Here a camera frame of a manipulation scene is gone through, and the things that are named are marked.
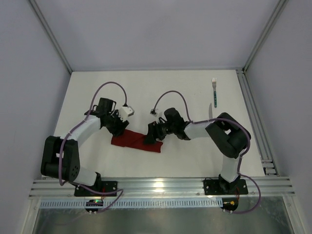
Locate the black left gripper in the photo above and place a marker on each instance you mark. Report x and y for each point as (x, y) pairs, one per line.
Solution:
(118, 127)

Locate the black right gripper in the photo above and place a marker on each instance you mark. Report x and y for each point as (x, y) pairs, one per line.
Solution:
(154, 130)

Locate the dark red cloth napkin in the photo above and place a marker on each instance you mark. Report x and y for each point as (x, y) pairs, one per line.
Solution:
(134, 140)

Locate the knife with teal handle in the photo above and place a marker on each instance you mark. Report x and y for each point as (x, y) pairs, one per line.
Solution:
(210, 111)

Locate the fork with teal handle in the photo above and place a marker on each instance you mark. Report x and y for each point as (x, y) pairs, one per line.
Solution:
(214, 90)

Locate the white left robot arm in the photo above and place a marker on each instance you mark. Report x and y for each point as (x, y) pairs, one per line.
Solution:
(61, 159)

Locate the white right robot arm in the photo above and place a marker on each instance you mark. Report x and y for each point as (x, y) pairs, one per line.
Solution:
(230, 137)

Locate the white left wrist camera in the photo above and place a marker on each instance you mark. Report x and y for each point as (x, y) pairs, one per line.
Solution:
(124, 112)

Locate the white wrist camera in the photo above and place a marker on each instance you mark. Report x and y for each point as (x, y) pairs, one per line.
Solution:
(124, 112)
(156, 113)

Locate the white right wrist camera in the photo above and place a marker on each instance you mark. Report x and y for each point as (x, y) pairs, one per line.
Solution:
(156, 113)

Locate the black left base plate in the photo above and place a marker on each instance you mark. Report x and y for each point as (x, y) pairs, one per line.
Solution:
(107, 189)

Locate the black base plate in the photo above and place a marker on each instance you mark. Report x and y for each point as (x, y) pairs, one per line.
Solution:
(213, 187)
(107, 189)

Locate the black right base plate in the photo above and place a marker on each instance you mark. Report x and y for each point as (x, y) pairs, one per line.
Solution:
(213, 187)

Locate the slotted cable duct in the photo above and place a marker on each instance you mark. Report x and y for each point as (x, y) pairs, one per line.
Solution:
(131, 203)

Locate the aluminium front rail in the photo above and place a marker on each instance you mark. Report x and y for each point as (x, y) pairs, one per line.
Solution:
(159, 187)

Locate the aluminium rail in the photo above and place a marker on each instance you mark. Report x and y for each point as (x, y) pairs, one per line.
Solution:
(266, 154)
(159, 187)

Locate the left corner frame post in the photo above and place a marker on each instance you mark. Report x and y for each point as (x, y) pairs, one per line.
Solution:
(48, 31)

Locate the corner frame post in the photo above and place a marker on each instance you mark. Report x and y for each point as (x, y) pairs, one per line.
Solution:
(48, 31)
(271, 22)

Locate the aluminium right side rail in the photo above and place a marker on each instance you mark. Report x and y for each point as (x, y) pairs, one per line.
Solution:
(266, 154)

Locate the right corner frame post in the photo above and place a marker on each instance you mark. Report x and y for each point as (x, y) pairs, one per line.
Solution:
(271, 22)

